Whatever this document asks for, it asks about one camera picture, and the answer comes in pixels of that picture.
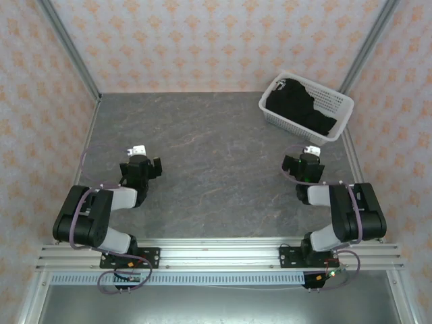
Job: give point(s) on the aluminium frame post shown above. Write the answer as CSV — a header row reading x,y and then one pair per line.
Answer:
x,y
72,50
368,47

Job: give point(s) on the black floral print t-shirt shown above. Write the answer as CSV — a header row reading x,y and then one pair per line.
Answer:
x,y
297,104

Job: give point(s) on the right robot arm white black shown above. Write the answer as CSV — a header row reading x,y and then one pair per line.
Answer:
x,y
357,216

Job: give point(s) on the white plastic laundry basket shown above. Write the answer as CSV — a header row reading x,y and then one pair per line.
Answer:
x,y
332,98

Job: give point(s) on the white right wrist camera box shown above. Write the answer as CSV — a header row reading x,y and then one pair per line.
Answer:
x,y
312,150

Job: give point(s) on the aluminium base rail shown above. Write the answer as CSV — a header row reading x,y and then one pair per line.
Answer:
x,y
219,254

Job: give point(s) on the grey sheet metal panel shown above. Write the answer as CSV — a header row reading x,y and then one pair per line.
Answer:
x,y
216,305

